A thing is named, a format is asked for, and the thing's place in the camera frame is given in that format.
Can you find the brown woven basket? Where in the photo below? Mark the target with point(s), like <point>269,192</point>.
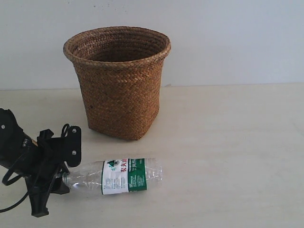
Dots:
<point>119,69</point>

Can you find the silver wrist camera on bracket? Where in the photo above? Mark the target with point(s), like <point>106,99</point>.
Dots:
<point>71,145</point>

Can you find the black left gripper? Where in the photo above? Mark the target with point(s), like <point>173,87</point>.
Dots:
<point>46,169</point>

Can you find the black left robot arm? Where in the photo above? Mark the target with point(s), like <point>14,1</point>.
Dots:
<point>13,154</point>

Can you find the clear plastic water bottle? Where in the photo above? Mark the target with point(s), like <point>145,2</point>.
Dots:
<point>115,176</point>

